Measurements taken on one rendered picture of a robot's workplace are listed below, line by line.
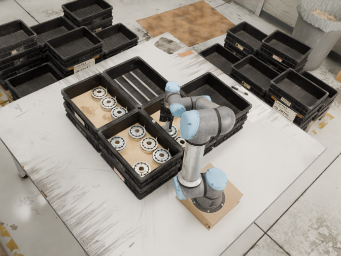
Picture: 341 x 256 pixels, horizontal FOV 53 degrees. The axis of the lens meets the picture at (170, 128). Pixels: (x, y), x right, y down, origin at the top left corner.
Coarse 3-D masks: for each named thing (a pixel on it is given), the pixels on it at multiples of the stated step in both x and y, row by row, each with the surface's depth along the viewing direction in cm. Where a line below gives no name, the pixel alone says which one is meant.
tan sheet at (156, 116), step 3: (159, 111) 218; (153, 114) 216; (156, 114) 216; (159, 114) 216; (153, 117) 214; (156, 117) 214; (156, 120) 213; (174, 120) 214; (177, 120) 214; (159, 123) 211; (162, 123) 212; (174, 123) 212; (177, 123) 213; (177, 126) 211; (180, 135) 207
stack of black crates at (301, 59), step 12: (276, 36) 339; (288, 36) 330; (264, 48) 322; (276, 48) 314; (288, 48) 334; (300, 48) 328; (312, 48) 320; (264, 60) 330; (276, 60) 340; (288, 60) 313; (300, 60) 307
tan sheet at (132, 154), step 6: (120, 132) 204; (126, 132) 204; (126, 138) 201; (126, 144) 198; (132, 144) 199; (138, 144) 199; (126, 150) 196; (132, 150) 196; (138, 150) 196; (126, 156) 193; (132, 156) 193; (138, 156) 194; (144, 156) 194; (150, 156) 195; (132, 162) 191; (150, 162) 192
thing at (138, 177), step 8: (136, 112) 202; (120, 120) 196; (104, 128) 192; (104, 136) 188; (176, 144) 190; (120, 160) 182; (168, 160) 182; (128, 168) 178; (160, 168) 179; (136, 176) 175; (144, 176) 174
